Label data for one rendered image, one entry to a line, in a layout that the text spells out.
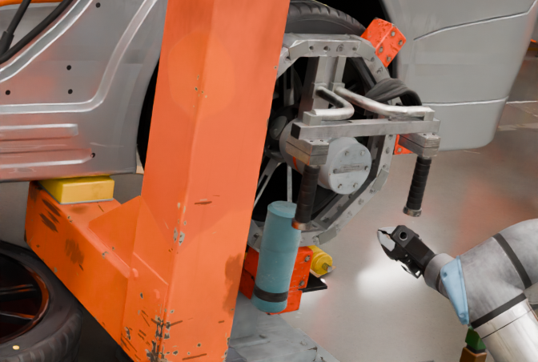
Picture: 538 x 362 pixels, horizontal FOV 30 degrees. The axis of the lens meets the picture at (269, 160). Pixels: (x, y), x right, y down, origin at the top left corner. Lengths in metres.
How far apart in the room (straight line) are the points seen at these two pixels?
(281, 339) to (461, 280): 1.04
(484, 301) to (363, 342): 1.55
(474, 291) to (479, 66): 1.22
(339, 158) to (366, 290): 1.52
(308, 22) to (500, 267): 0.84
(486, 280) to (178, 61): 0.69
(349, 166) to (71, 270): 0.67
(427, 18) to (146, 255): 1.18
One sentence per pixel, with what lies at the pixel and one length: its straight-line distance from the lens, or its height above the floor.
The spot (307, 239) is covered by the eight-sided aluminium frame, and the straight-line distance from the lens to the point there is 2.56.
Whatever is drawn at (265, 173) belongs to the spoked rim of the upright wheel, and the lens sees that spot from 2.53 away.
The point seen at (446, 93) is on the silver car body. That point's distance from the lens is 2.94.
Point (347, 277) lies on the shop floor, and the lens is 3.85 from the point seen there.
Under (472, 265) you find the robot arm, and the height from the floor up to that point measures 0.87.
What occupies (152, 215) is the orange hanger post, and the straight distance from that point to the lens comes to 1.93.
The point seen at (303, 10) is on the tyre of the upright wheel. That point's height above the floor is 1.17.
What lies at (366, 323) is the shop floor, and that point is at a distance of 3.55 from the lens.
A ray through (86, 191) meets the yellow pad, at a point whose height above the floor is 0.71.
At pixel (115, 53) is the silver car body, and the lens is 2.28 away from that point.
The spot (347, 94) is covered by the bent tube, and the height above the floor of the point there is 1.01.
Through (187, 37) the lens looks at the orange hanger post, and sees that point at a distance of 1.80.
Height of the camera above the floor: 1.59
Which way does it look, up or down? 19 degrees down
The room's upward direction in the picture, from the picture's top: 10 degrees clockwise
